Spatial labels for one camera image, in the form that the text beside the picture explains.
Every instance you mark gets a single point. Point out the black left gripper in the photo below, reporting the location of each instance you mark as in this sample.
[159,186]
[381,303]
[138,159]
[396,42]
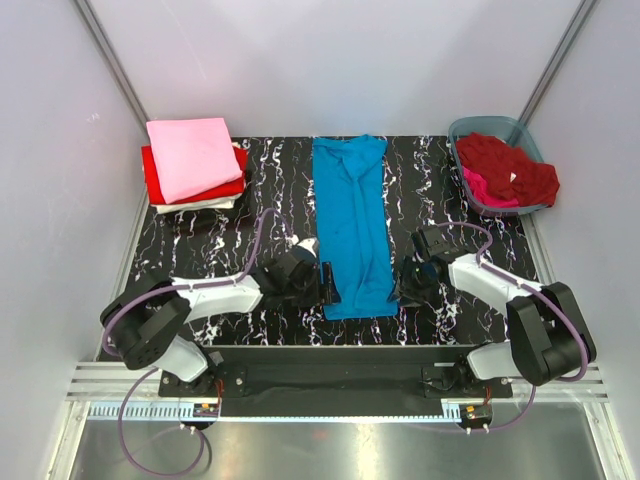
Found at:
[322,294]

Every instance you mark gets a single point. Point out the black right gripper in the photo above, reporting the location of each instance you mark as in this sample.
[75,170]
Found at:
[411,296]

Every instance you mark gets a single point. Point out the blue t shirt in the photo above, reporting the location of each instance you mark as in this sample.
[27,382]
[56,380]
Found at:
[351,225]

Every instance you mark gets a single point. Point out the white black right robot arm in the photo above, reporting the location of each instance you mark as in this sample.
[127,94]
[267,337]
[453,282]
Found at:
[548,338]

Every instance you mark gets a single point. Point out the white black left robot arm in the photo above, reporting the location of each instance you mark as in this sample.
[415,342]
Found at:
[143,324]

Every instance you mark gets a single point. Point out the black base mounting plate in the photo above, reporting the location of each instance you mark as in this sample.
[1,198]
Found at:
[287,382]

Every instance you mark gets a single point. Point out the folded cream t shirt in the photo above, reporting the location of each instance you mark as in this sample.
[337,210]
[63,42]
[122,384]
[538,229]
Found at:
[222,203]

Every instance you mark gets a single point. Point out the magenta t shirt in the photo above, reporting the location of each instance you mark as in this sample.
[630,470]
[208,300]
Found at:
[479,188]

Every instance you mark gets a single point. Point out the translucent blue plastic basket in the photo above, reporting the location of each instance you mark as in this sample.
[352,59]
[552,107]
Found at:
[510,131]

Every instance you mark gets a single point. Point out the dark red t shirt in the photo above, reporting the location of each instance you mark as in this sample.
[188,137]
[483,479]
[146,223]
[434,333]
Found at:
[509,171]

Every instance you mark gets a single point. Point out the folded pink t shirt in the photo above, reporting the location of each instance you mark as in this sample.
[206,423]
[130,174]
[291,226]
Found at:
[192,156]

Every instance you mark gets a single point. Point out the folded red t shirt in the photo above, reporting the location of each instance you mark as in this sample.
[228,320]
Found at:
[227,191]

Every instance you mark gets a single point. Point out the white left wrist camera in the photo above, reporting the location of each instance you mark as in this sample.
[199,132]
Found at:
[310,245]

